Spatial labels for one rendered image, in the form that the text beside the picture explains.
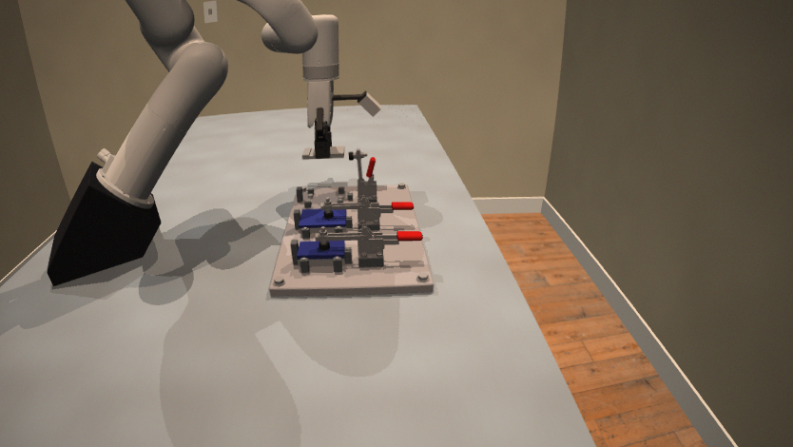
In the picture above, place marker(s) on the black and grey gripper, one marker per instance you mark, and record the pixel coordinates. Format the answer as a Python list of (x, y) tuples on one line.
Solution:
[(319, 104)]

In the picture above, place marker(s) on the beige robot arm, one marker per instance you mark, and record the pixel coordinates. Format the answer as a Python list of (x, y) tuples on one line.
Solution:
[(200, 72)]

